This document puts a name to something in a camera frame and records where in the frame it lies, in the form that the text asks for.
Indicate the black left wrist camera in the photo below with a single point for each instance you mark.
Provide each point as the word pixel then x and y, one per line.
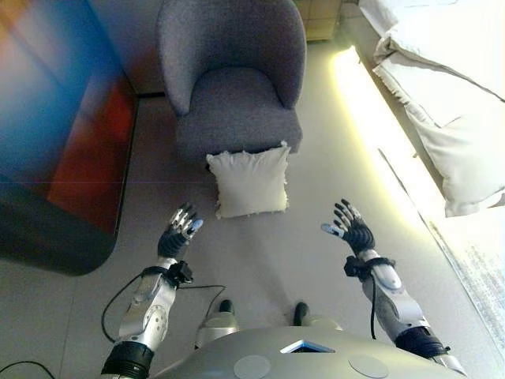
pixel 182 271

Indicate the dark rounded cabinet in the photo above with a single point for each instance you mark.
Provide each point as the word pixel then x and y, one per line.
pixel 51 138

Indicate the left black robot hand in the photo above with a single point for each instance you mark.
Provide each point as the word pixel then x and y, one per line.
pixel 173 238

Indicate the silver robot torso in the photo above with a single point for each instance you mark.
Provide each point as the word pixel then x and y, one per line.
pixel 304 355

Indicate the left robot leg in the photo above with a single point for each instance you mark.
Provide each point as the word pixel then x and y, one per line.
pixel 219 321

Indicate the white square cushion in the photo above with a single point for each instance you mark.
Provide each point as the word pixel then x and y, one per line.
pixel 250 183

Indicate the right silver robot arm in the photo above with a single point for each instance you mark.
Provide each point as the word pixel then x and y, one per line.
pixel 402 312

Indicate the right robot leg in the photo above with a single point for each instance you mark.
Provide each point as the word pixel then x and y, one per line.
pixel 313 317

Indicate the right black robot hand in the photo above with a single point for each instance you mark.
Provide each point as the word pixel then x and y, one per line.
pixel 357 233

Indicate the grey fabric armchair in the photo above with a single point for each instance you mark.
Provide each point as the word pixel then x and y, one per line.
pixel 233 79

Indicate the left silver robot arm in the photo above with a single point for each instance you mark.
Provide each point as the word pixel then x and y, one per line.
pixel 144 312

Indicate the robot leg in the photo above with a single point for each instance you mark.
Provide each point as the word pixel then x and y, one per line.
pixel 313 317
pixel 219 321

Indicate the wooden bedside cabinet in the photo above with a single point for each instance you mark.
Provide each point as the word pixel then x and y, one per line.
pixel 317 19

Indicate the white bed with duvet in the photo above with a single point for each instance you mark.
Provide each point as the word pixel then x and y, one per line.
pixel 442 98

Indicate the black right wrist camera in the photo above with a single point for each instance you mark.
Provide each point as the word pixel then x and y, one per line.
pixel 351 266

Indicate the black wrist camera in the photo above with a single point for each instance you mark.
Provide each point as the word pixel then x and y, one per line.
pixel 351 266
pixel 182 271

